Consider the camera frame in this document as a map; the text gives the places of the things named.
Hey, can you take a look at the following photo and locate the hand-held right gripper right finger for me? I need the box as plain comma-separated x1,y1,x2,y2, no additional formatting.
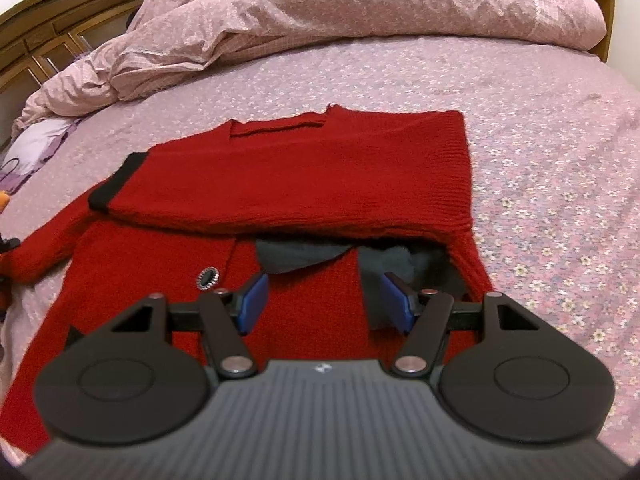
378,271,543,378

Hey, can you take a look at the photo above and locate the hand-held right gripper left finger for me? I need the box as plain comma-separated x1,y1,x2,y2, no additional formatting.
110,272,271,380

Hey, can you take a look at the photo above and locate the red knit cardigan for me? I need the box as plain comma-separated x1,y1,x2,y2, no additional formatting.
0,102,493,456

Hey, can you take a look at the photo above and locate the purple and white bag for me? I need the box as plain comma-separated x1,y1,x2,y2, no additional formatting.
0,117,81,196

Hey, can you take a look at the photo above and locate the carved wooden headboard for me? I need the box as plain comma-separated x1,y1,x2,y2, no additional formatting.
0,0,158,151

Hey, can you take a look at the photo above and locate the pink floral duvet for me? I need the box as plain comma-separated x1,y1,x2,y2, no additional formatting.
12,0,608,133

